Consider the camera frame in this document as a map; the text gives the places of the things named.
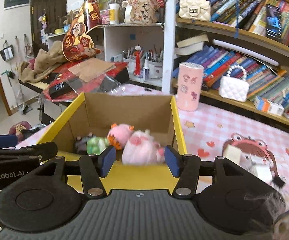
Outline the white charger block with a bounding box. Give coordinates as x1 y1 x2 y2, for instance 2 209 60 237
249 164 273 183

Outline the pink plush pig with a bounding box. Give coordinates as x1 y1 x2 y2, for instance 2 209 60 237
122 129 165 165

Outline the wooden bookshelf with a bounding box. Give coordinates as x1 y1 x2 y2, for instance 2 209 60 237
171 0 289 132

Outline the black binder clip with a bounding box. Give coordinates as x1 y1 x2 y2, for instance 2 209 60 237
272 176 285 189

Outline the white shelf unit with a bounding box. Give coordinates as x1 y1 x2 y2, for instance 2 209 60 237
47 22 165 88

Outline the orange white small box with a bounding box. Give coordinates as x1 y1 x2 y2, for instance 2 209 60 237
253 96 284 116

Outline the cream quilted handbag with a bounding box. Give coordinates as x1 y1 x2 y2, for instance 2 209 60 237
179 0 211 22

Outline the beige cloth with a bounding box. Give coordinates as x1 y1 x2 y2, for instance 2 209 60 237
17 41 67 83

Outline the black rectangular box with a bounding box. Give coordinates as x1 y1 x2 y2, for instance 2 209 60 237
48 82 72 99

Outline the brown cardboard sheet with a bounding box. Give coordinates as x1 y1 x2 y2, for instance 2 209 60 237
68 58 115 82

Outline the red white figurine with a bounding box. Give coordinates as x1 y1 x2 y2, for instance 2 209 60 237
134 45 141 76

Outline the row of blue books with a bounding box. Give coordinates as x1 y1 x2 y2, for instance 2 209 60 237
173 46 289 112

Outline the yellow cardboard box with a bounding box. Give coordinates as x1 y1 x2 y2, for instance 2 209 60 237
39 93 186 191

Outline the pink checkered table mat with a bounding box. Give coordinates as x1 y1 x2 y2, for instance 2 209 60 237
16 83 289 201

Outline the white pen holder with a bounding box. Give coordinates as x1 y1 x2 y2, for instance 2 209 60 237
123 58 163 79

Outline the white quilted pearl handbag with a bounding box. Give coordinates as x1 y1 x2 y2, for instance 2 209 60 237
219 64 250 102

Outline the pink cylindrical container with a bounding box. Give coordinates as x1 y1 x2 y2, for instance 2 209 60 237
177 62 204 112

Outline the cream cube toy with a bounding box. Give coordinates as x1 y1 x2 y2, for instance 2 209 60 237
223 145 242 165

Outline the red cartoon paper decoration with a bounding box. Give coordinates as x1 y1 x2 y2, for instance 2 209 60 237
62 0 101 62

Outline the pink toy with orange spikes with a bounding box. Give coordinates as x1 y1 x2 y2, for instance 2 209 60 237
107 124 134 150

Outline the green frog toy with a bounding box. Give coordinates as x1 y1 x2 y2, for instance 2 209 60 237
87 137 109 155

